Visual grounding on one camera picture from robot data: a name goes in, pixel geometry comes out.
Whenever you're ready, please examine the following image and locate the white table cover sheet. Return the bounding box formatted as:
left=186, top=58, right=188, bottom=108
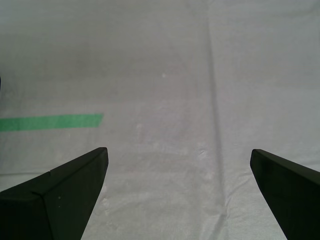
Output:
left=0, top=0, right=320, bottom=240

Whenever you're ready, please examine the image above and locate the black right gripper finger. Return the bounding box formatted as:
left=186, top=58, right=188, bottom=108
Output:
left=0, top=146, right=109, bottom=240
left=250, top=148, right=320, bottom=240

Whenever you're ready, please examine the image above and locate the long green tape strip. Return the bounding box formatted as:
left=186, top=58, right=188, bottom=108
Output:
left=0, top=113, right=105, bottom=133

